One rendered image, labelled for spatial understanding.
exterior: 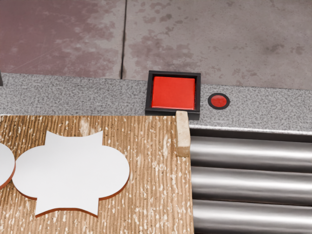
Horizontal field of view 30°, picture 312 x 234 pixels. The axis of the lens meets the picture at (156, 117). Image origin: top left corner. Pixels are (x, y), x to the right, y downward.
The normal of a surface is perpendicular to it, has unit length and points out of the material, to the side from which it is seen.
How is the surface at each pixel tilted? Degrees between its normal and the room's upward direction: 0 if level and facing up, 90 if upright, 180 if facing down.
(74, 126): 0
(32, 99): 0
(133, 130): 0
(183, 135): 12
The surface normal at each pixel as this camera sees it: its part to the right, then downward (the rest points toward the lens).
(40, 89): 0.01, -0.62
